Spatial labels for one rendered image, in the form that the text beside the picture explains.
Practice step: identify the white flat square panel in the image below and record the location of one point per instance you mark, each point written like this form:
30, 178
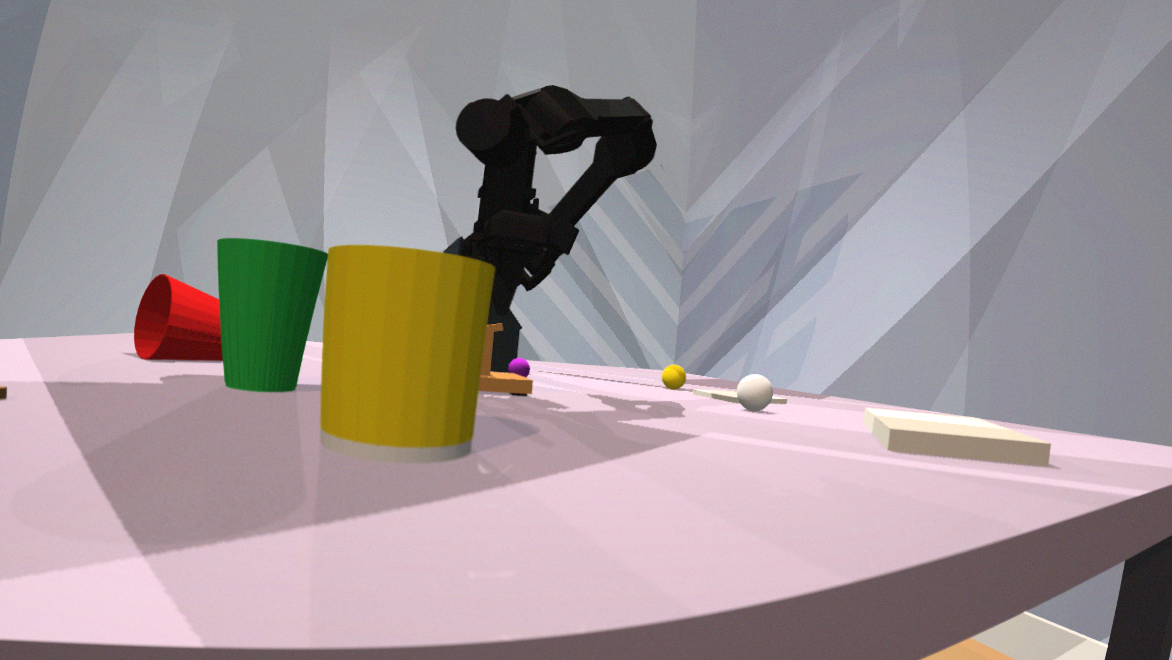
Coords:
730, 396

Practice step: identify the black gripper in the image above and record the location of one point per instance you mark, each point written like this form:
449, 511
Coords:
506, 235

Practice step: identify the red cone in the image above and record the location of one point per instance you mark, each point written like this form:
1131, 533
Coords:
175, 321

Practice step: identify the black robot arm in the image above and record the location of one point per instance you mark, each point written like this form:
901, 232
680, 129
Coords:
504, 136

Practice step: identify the yellow cup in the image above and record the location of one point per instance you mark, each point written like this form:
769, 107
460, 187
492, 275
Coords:
403, 339

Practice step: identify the magenta ball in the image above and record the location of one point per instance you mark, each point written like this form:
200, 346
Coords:
519, 367

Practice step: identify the white ball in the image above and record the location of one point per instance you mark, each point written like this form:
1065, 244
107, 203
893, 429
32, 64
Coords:
754, 393

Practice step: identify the beige flat block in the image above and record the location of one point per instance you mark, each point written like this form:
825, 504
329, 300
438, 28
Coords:
951, 436

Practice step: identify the green cup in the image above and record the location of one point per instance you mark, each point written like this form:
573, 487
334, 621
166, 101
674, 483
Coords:
267, 297

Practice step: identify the yellow ball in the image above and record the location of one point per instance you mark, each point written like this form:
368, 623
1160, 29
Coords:
674, 377

